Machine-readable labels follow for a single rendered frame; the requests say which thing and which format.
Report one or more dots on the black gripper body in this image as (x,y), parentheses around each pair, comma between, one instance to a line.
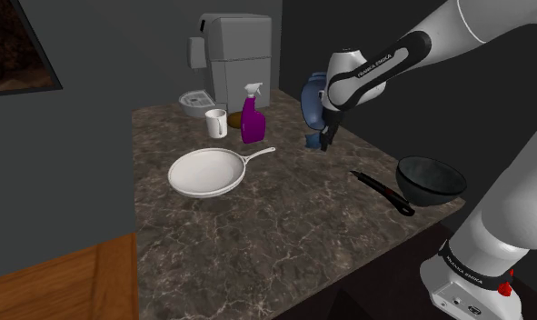
(332,124)

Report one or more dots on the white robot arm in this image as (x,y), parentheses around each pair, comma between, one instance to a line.
(485,230)

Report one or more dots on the blue rounded appliance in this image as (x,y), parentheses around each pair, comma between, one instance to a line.
(311,104)

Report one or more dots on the purple spray bottle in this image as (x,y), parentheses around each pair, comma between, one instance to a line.
(252,126)

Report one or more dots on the black knife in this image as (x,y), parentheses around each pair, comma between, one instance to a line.
(385,190)

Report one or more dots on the brown round object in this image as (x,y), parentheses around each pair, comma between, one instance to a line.
(234,119)

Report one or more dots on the black bowl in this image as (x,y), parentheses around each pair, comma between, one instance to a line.
(427,181)

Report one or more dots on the grey coffee machine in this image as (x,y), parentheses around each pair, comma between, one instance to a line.
(241,57)

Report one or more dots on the white mug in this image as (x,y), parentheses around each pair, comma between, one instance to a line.
(216,124)

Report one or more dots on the white frying pan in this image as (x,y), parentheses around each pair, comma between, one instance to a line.
(206,173)

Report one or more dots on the dark robot stand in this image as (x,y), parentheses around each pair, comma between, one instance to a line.
(383,283)

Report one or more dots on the dark framed wall picture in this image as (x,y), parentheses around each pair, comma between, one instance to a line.
(11,48)

